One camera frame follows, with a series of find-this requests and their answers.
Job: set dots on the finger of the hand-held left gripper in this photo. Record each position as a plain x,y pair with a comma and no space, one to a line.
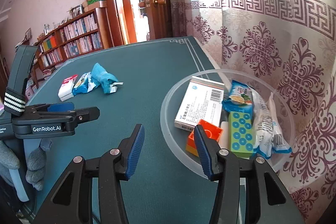
86,113
60,107

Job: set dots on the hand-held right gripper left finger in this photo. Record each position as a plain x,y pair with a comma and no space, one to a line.
135,150

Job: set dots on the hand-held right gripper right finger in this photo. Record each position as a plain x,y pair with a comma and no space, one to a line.
206,150

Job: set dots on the orange yellow toy block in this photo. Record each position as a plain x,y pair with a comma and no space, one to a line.
191,141

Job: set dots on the green block with blue circles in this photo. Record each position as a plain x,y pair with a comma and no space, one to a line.
241,134

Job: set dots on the white medicine box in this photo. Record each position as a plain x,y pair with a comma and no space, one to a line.
199,103

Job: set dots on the clear plastic container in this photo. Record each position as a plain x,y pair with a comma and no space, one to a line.
170,108

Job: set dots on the large blue cracker packet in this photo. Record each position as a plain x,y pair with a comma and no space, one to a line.
240,98

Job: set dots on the white blue wipes packet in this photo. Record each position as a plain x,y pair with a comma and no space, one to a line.
267,132

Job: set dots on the person's left hand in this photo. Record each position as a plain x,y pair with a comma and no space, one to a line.
36,163

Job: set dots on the white red box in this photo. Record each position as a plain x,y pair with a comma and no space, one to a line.
65,88

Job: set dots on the small blue cracker packet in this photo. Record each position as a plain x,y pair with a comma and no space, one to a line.
82,85

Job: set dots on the teal cloth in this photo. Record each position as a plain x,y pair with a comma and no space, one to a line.
101,77

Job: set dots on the silver foil wrapper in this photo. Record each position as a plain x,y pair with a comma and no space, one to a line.
115,86

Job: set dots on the teal tablecloth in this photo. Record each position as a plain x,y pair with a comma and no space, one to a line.
139,82

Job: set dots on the wooden bookshelf with books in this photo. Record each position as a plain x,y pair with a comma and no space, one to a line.
78,37

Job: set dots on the patterned white curtain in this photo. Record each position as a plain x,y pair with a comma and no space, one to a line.
262,56

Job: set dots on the wooden door knob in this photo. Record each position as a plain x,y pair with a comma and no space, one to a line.
159,1
143,3

